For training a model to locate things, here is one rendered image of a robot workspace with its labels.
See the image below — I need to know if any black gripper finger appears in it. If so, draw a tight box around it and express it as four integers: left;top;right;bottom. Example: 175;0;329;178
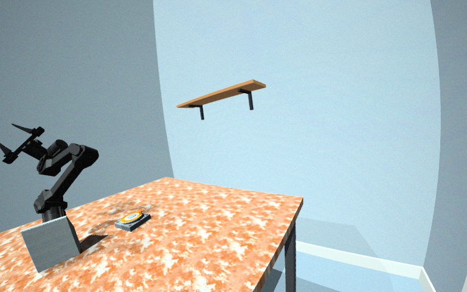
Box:
12;124;35;134
0;143;11;157

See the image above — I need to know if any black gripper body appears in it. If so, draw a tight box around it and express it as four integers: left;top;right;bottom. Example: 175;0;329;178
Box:
2;126;46;164

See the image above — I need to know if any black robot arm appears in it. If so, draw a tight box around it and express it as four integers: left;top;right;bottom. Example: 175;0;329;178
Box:
34;140;99;223

